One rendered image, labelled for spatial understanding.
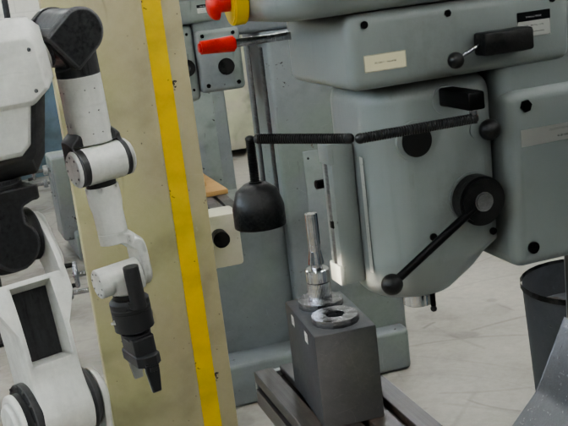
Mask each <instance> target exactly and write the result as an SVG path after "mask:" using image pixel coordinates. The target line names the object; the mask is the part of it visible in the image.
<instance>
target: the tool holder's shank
mask: <svg viewBox="0 0 568 426"><path fill-rule="evenodd" d="M304 215H305V223H306V231H307V238H308V246H309V265H311V269H312V270H319V269H322V268H323V264H324V259H323V255H322V252H321V247H320V233H319V225H318V217H317V212H307V213H305V214H304Z"/></svg>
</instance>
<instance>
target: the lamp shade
mask: <svg viewBox="0 0 568 426"><path fill-rule="evenodd" d="M232 213H233V220H234V226H235V230H237V231H239V232H264V231H269V230H273V229H277V228H279V227H282V226H284V225H285V224H286V223H287V219H286V212H285V205H284V201H283V199H282V197H281V195H280V193H279V190H278V188H277V187H276V186H274V185H273V184H271V183H268V182H266V181H261V180H260V181H258V182H256V183H251V182H250V181H249V182H248V183H245V184H244V185H243V186H242V187H241V188H240V189H239V190H238V191H236V193H235V197H234V202H233V207H232Z"/></svg>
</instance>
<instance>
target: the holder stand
mask: <svg viewBox="0 0 568 426"><path fill-rule="evenodd" d="M331 294H332V298H331V299H330V300H328V301H324V302H319V303H316V302H311V301H309V296H308V294H304V295H302V296H301V297H300V298H299V299H295V300H291V301H286V311H287V323H288V331H289V338H290V345H291V352H292V365H293V373H294V379H295V385H296V387H297V388H298V389H299V391H300V392H301V394H302V395H303V397H304V399H305V400H306V402H307V403H308V405H309V406H310V408H311V409H312V411H313V412H314V414H315V416H316V417H317V419H318V420H319V421H320V423H321V424H322V426H343V425H347V424H351V423H358V422H362V421H366V420H370V419H373V418H380V417H384V416H385V412H384V403H383V394H382V385H381V377H380V361H379V352H378V342H377V334H376V325H375V324H374V323H373V322H372V321H371V320H370V319H369V318H368V317H367V316H366V315H365V314H364V313H363V312H362V311H361V310H360V309H359V308H358V307H357V306H356V305H355V304H354V303H352V302H351V301H350V300H349V299H348V298H347V297H346V296H345V295H344V294H343V293H342V292H341V291H339V292H334V291H331Z"/></svg>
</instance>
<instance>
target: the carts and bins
mask: <svg viewBox="0 0 568 426"><path fill-rule="evenodd" d="M521 282H522V284H521ZM520 286H521V289H522V291H523V298H524V305H525V312H526V318H527V331H528V338H529V345H530V351H531V358H532V371H533V378H534V384H535V390H536V389H537V388H538V385H539V382H540V380H541V378H542V375H543V372H544V369H545V366H546V364H547V362H548V359H549V355H550V353H551V351H552V348H553V345H554V342H555V339H556V337H557V335H558V332H559V329H560V326H561V323H562V321H563V319H564V317H566V299H565V263H564V260H563V259H559V260H554V261H550V262H547V263H543V264H541V265H536V266H534V267H533V268H530V269H528V270H527V271H525V272H524V273H523V274H522V276H521V277H520Z"/></svg>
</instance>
